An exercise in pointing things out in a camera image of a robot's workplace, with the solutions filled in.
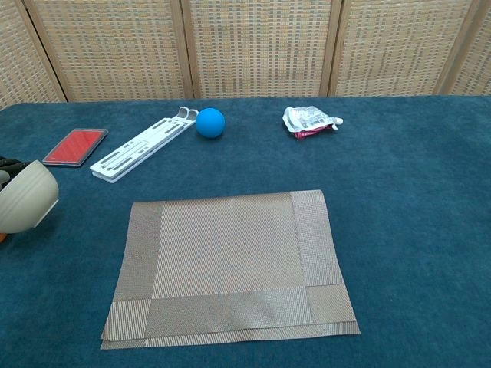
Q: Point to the beige bowl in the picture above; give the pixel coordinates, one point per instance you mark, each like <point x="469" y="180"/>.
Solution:
<point x="27" y="199"/>

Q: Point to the orange disc with hole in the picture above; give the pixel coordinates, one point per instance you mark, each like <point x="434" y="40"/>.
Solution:
<point x="2" y="238"/>

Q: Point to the brown woven placemat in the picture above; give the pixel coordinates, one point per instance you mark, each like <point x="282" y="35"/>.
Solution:
<point x="230" y="249"/>

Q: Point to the blue felt table cover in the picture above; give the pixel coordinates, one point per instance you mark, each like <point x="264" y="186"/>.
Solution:
<point x="403" y="211"/>

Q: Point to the woven bamboo screen panel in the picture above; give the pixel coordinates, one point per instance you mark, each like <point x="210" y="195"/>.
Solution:
<point x="19" y="57"/>
<point x="261" y="50"/>
<point x="399" y="50"/>
<point x="111" y="50"/>
<point x="475" y="57"/>

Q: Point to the white folding stand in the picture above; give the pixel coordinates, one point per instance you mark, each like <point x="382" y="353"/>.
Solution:
<point x="130" y="151"/>

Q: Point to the red card in clear case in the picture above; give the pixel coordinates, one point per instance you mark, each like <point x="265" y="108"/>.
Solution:
<point x="74" y="147"/>

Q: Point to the blue ball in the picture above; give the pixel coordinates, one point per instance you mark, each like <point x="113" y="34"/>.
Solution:
<point x="210" y="122"/>

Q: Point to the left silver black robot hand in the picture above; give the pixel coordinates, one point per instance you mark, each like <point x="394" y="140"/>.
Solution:
<point x="9" y="164"/>

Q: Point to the crumpled white spout pouch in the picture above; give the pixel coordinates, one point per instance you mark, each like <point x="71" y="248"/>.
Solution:
<point x="307" y="119"/>

